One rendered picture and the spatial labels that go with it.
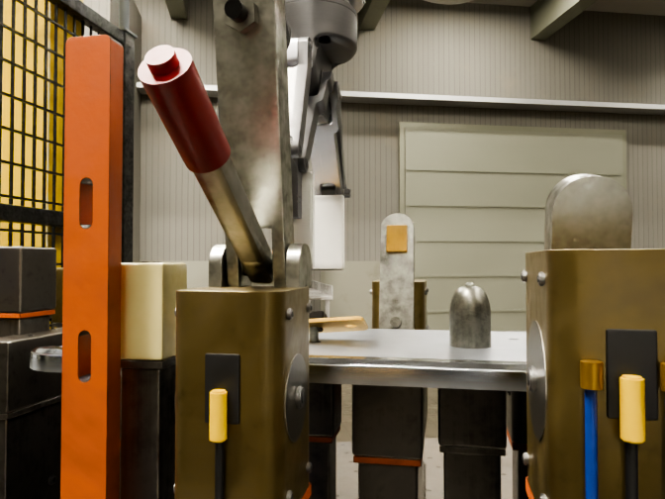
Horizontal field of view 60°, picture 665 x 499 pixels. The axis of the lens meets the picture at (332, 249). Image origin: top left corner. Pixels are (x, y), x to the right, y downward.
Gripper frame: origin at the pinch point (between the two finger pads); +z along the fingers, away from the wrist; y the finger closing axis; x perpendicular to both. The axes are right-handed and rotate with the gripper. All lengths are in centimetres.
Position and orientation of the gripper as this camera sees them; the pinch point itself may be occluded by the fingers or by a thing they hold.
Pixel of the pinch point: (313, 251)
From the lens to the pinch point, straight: 47.6
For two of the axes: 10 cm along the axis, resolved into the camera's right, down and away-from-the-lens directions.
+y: 1.9, 0.4, 9.8
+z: 0.0, 10.0, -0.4
